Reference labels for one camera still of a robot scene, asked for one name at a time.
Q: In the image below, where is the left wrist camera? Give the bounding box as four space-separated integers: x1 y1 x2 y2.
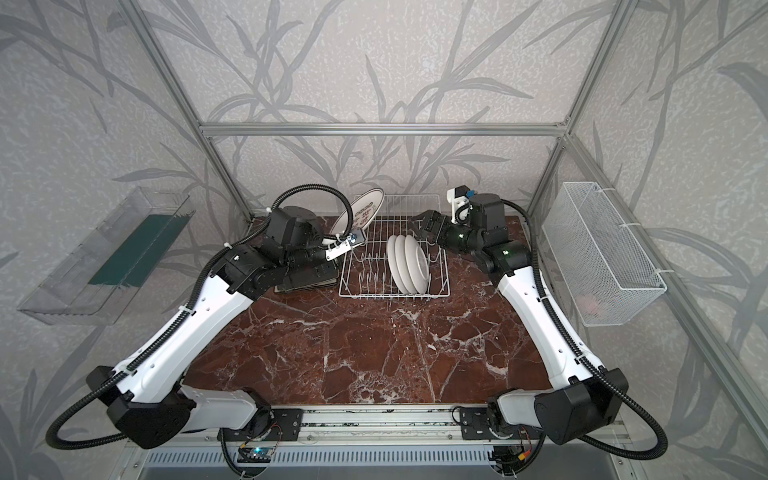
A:
324 229 367 261

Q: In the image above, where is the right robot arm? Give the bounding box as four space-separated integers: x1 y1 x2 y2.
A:
409 189 628 445

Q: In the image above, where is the green led circuit board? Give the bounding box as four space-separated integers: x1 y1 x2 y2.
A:
236 443 278 465

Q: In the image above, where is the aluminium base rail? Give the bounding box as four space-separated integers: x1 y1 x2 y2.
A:
125 404 631 448

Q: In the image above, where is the pink object in basket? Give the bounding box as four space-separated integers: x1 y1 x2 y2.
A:
576 294 604 318

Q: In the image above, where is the clear plastic wall bin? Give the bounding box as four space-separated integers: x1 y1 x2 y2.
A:
18 187 196 326

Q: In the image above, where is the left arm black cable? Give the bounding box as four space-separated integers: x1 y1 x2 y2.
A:
45 183 355 479

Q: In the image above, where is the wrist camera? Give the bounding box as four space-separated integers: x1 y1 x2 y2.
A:
446 185 475 224
324 229 367 261

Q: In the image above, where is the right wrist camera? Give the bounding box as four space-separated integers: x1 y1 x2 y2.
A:
446 185 475 224

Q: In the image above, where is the white round plate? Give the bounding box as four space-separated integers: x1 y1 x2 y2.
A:
395 235 417 294
329 188 385 237
405 235 431 294
386 235 409 295

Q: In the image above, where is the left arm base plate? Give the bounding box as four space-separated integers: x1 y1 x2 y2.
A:
217 408 303 443

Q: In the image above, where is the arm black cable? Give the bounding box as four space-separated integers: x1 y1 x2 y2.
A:
45 183 355 479
455 197 670 476

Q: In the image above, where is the green mat in bin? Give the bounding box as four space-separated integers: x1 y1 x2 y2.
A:
88 214 192 288

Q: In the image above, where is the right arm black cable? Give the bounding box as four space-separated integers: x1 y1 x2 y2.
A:
455 197 670 476

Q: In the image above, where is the white mesh wall basket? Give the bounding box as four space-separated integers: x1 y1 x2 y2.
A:
543 182 667 327

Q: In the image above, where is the white wire dish rack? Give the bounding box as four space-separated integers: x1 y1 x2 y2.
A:
338 189 451 300

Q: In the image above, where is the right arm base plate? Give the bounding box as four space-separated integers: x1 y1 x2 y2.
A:
451 406 541 441

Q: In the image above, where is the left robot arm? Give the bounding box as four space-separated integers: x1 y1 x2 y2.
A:
87 206 351 449

